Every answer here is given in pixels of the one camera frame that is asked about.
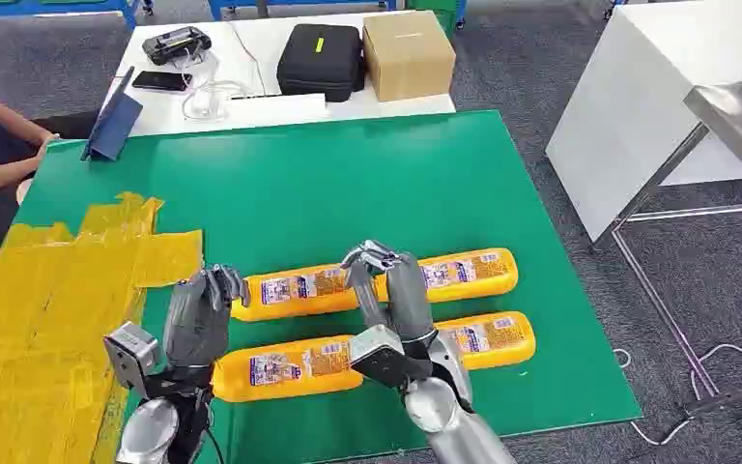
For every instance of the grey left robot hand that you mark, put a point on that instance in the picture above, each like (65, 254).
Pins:
(195, 326)

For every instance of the person's left hand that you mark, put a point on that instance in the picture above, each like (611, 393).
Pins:
(47, 146)

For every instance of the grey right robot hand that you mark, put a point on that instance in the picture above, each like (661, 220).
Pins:
(409, 301)

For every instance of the orange drink bottle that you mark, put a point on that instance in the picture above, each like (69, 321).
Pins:
(499, 339)
(294, 291)
(473, 275)
(281, 371)

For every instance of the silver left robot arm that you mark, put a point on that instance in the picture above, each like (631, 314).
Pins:
(150, 429)

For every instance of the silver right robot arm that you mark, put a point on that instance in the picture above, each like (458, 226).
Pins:
(454, 429)

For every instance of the blue tablet folder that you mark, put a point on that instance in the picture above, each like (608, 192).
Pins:
(115, 125)

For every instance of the green table mat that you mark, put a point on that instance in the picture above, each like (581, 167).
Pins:
(345, 192)

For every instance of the black phone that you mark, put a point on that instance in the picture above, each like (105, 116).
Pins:
(161, 81)

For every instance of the yellow sheet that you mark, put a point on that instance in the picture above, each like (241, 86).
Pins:
(38, 320)

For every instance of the black handheld controller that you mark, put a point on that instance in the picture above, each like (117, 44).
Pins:
(176, 45)

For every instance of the white table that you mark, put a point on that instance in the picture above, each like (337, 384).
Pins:
(243, 58)

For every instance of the brown cardboard box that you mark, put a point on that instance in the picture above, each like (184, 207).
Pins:
(409, 58)

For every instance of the black zip case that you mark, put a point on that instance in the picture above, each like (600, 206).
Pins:
(320, 61)

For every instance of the white board panel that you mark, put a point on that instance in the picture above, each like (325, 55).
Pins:
(620, 109)

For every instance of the green crate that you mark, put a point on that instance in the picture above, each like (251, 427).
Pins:
(435, 9)

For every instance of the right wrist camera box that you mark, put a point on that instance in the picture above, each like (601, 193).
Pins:
(380, 355)

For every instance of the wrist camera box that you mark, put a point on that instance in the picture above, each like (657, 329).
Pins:
(129, 355)
(380, 355)

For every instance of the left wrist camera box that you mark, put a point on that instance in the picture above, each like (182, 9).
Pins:
(129, 355)

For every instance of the blue cart frame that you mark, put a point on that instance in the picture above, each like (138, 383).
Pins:
(57, 8)
(217, 8)
(614, 6)

